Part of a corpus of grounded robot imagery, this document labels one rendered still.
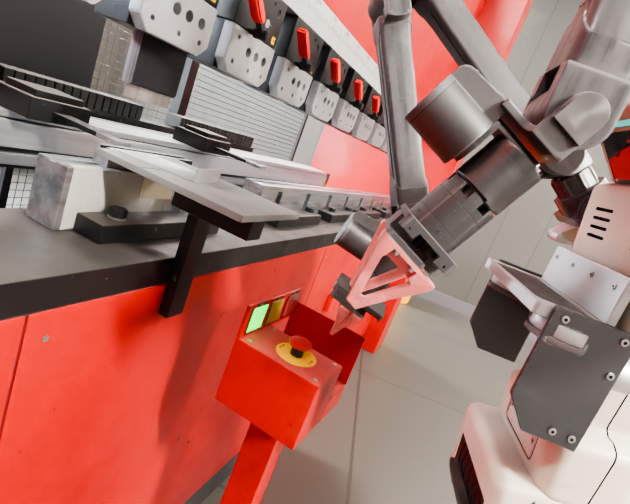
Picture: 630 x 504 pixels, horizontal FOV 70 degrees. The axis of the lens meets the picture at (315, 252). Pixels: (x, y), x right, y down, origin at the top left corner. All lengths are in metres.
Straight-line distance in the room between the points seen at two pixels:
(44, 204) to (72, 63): 0.67
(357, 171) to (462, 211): 2.46
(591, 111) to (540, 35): 4.56
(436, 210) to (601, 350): 0.29
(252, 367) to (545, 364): 0.43
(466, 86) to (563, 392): 0.38
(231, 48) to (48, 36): 0.56
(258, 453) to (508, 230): 4.20
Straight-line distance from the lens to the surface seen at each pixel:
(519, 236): 4.91
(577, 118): 0.43
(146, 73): 0.79
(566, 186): 0.91
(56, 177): 0.73
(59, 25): 1.33
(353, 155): 2.89
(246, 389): 0.78
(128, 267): 0.68
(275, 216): 0.67
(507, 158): 0.43
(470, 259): 4.84
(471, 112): 0.43
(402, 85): 0.82
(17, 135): 0.98
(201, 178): 0.71
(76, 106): 0.97
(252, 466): 0.93
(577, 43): 0.46
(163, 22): 0.75
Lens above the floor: 1.12
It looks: 13 degrees down
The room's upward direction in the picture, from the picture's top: 21 degrees clockwise
